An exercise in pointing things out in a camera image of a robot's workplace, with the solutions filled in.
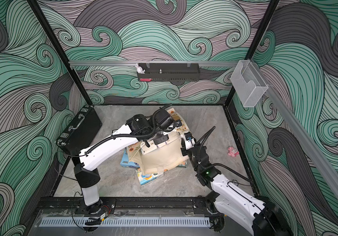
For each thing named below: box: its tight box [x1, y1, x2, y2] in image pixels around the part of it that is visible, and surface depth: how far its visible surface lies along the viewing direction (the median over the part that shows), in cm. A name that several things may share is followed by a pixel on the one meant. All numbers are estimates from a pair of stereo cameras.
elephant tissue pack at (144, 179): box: [136, 167, 165, 187], surface depth 79 cm
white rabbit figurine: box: [135, 62, 146, 74], surface depth 87 cm
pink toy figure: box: [227, 146, 240, 157], surface depth 92 cm
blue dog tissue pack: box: [119, 147, 141, 169], surface depth 85 cm
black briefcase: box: [55, 105, 103, 156], surface depth 83 cm
